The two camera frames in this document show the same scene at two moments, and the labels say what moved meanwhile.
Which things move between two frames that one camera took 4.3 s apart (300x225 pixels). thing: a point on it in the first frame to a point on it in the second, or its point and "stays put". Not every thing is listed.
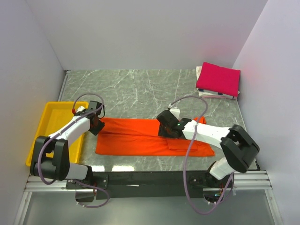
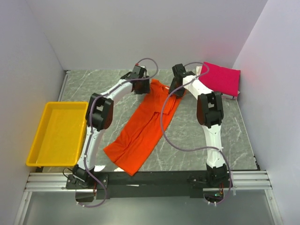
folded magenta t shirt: x=218 y=79 stays put
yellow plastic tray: x=54 y=114 stays put
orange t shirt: x=140 y=137 to x=138 y=133
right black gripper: x=161 y=131 to x=179 y=93
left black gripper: x=95 y=131 to x=146 y=89
